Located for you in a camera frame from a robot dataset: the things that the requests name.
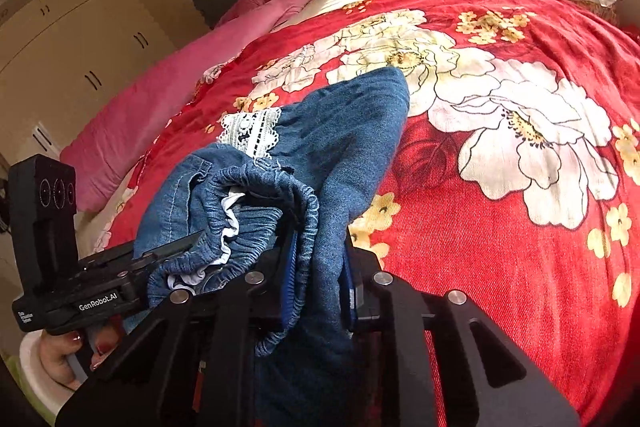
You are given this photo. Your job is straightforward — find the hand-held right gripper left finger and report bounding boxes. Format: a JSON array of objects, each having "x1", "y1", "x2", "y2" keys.
[{"x1": 55, "y1": 232, "x2": 306, "y2": 427}]

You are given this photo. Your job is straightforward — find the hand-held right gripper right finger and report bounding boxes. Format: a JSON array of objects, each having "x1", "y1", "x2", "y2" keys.
[{"x1": 341, "y1": 242, "x2": 581, "y2": 427}]

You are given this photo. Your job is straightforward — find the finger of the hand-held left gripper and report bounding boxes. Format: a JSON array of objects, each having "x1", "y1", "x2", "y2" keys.
[{"x1": 77, "y1": 231, "x2": 207, "y2": 278}]

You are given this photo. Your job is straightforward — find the blue denim pants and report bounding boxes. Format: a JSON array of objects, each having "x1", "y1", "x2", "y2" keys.
[{"x1": 132, "y1": 67, "x2": 412, "y2": 427}]

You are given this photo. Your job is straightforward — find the person's left hand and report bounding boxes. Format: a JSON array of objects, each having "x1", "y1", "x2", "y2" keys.
[{"x1": 39, "y1": 314, "x2": 126, "y2": 392}]

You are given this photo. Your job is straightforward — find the pink blanket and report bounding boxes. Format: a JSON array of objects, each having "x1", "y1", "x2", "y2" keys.
[{"x1": 60, "y1": 0, "x2": 316, "y2": 212}]

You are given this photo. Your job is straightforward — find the white plastic tub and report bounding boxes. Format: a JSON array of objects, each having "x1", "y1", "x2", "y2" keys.
[{"x1": 17, "y1": 337, "x2": 83, "y2": 413}]

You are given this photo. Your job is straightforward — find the red floral blanket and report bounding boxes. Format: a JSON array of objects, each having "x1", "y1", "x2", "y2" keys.
[{"x1": 95, "y1": 0, "x2": 640, "y2": 427}]

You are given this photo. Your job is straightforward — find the beige wardrobe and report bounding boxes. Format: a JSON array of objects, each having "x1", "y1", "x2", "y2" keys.
[{"x1": 0, "y1": 0, "x2": 196, "y2": 188}]

